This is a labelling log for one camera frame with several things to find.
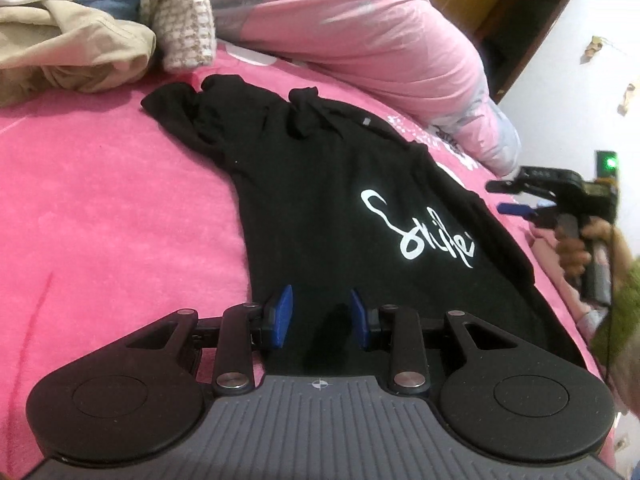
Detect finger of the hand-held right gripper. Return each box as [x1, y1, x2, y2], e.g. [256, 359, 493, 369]
[485, 176, 532, 197]
[497, 202, 557, 227]

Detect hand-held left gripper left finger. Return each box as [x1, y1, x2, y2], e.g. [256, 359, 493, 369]
[126, 285, 296, 396]

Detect pink floral bed blanket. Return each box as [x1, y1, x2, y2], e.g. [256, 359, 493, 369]
[0, 49, 633, 480]

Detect black t-shirt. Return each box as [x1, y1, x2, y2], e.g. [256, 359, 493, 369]
[140, 74, 586, 376]

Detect brown door frame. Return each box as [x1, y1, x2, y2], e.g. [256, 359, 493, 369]
[475, 0, 574, 106]

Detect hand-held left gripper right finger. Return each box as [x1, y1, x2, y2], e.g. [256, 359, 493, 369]
[348, 287, 521, 396]

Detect pink grey duvet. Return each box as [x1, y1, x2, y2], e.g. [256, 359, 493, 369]
[200, 0, 523, 178]

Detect beige jacket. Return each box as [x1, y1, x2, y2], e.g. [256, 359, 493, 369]
[0, 0, 158, 107]

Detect person's right hand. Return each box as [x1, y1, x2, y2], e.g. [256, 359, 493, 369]
[556, 220, 633, 279]

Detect blue jeans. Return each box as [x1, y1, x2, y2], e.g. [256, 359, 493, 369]
[75, 0, 143, 26]

